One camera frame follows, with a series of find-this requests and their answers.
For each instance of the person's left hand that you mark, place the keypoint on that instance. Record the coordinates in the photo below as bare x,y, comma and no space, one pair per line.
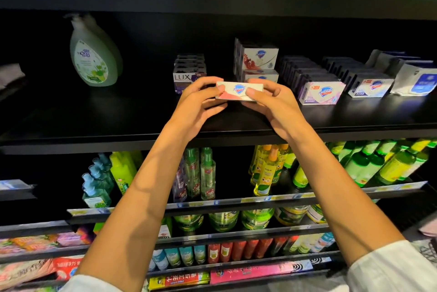
194,109

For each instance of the person's right hand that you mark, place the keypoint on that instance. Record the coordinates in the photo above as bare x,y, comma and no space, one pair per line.
280,107

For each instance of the white red printed soap box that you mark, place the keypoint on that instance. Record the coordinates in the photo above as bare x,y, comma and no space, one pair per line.
237,90

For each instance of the black store shelf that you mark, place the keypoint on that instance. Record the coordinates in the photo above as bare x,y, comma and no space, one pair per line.
17,193
102,121

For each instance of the pale green pump soap bottle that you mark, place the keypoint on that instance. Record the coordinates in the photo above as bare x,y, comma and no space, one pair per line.
94,55

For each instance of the person's left forearm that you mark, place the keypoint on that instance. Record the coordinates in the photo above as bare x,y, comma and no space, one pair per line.
133,213

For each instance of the person's right forearm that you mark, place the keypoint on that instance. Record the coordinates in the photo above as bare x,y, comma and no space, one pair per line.
348,196

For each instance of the row of purple soap boxes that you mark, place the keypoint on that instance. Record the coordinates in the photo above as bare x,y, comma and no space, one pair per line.
189,73

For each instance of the row of white pink soap boxes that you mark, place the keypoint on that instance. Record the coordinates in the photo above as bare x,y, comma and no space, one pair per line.
319,92

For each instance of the row of white red soap boxes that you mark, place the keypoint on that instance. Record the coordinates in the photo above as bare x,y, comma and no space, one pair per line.
258,57

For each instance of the row of white blue soap boxes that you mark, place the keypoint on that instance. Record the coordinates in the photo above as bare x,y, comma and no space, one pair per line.
369,87

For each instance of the green lidded wipe tub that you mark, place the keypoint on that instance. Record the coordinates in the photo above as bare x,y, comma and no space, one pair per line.
257,218
223,220
188,223

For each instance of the green white box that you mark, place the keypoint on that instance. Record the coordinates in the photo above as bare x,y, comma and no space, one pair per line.
164,232

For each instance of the row of white upright packs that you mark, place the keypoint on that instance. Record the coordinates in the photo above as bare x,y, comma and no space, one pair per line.
420,82

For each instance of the long pink packet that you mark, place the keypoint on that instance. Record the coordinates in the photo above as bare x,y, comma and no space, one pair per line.
259,270

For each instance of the yellow red packets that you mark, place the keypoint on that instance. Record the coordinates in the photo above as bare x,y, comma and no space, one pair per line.
179,280

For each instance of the pile of white wipe packets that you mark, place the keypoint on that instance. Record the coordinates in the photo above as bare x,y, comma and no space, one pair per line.
8,75

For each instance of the red snack packet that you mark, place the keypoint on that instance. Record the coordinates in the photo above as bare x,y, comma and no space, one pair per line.
68,266

